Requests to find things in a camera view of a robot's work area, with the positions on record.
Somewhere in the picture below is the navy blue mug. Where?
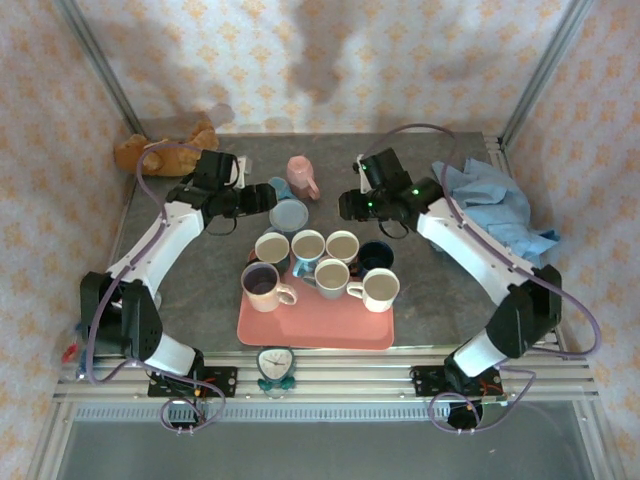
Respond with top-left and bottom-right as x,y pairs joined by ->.
349,240 -> 396,279

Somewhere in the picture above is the plain pink mug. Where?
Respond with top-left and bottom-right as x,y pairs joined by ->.
324,230 -> 360,264

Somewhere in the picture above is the wide pale blue mug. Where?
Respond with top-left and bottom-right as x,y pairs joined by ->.
268,198 -> 310,233

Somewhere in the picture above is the dark green faceted mug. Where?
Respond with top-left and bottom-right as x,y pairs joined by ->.
247,231 -> 292,274

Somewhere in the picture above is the pink faceted mug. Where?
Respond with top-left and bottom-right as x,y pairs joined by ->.
285,155 -> 321,200

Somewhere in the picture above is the white printed mug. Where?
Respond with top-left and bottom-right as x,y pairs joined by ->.
345,267 -> 401,314

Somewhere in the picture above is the light blue mug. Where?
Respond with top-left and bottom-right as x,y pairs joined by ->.
290,228 -> 329,278

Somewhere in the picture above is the pearlescent mug with gold script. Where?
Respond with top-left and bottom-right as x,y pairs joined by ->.
239,262 -> 299,314

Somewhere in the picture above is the grey mug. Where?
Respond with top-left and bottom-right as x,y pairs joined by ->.
301,258 -> 351,301

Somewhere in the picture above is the brown teddy bear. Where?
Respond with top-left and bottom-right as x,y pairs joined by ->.
113,119 -> 220,179

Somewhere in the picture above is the light blue shirt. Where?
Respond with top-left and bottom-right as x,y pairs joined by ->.
430,155 -> 561,269

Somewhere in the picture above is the pink plastic tray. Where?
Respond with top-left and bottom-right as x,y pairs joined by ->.
236,248 -> 396,351

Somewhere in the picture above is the teal triangular alarm clock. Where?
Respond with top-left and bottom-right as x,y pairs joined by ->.
255,346 -> 297,392

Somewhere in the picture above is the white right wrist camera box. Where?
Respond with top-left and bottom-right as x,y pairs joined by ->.
352,157 -> 371,194

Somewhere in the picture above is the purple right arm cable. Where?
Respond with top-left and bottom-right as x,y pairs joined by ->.
357,123 -> 603,357

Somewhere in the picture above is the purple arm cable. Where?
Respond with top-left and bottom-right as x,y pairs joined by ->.
82,142 -> 241,386
357,123 -> 603,357

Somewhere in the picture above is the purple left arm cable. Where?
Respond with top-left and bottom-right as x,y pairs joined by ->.
82,142 -> 241,386

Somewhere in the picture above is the aluminium frame post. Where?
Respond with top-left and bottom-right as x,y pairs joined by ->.
498,0 -> 597,142
52,0 -> 149,139

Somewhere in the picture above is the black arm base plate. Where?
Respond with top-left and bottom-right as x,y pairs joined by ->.
147,364 -> 239,400
410,364 -> 506,401

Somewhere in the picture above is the aluminium frame rail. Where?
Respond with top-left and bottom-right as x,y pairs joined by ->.
52,344 -> 601,406

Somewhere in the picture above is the grey slotted cable duct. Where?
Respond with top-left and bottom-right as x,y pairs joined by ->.
74,404 -> 451,422

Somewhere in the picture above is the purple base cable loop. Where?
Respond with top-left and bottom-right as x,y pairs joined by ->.
429,391 -> 485,434
159,387 -> 227,434

